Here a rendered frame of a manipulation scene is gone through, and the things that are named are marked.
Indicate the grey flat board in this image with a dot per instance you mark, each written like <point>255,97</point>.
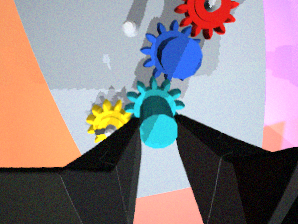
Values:
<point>89,51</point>

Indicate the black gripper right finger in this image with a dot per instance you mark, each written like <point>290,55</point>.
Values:
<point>234,182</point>

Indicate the red gear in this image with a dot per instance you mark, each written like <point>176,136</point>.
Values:
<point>200,19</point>

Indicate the cyan gear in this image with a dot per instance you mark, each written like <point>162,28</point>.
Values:
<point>156,107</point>

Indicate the yellow gear with black stripe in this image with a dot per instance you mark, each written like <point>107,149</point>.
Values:
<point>106,115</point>

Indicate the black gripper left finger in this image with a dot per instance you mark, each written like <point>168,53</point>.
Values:
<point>100,187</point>

